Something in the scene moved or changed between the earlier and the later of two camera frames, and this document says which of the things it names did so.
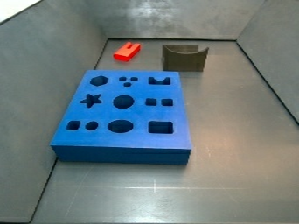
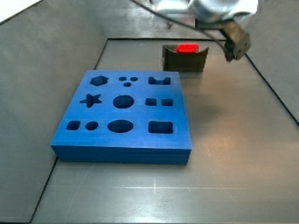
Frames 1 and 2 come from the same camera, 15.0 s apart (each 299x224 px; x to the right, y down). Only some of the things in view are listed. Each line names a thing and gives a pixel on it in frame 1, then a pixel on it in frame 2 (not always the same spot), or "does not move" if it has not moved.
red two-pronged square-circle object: (127, 52) to (187, 48)
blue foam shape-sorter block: (126, 118) does not move
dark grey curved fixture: (183, 58) does not move
